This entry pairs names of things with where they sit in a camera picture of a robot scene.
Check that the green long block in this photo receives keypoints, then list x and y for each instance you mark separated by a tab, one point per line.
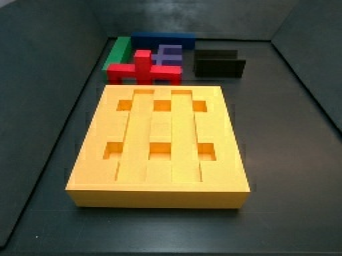
119	53

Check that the yellow slotted board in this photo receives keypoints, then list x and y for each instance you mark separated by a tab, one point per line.
159	151

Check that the red cross-shaped block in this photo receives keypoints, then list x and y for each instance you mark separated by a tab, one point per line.
143	70

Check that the black notched block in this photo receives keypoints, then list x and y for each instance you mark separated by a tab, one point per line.
218	63

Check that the purple notched block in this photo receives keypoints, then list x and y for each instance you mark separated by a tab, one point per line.
168	55

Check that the blue long block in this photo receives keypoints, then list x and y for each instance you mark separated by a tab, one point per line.
149	40

